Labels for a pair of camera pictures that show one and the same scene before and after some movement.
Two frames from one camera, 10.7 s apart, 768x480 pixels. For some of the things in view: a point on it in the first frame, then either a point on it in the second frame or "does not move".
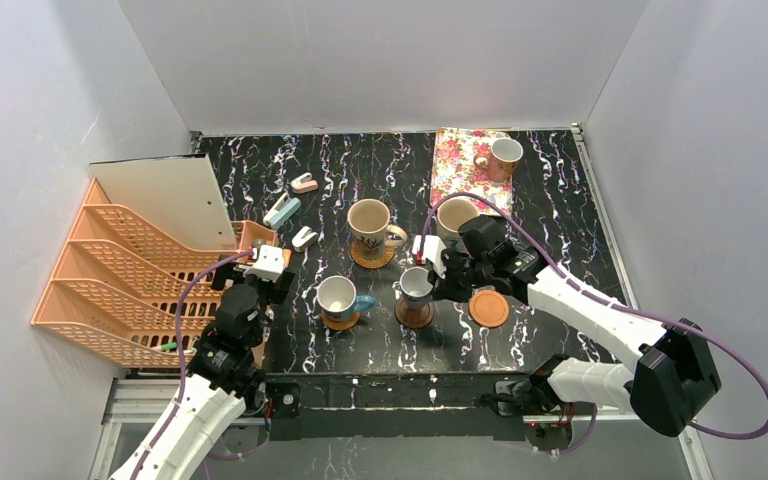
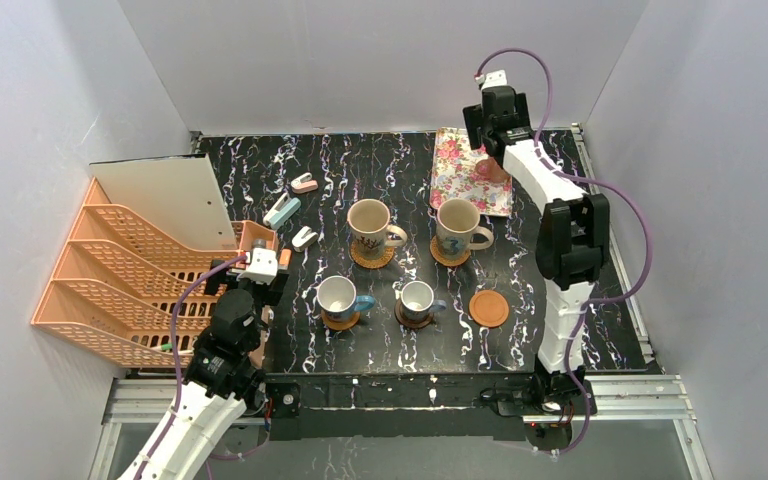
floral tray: (454, 170) does not move
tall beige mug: (450, 215) does not move
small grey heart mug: (414, 286) -> (417, 302)
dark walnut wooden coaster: (413, 315) does not move
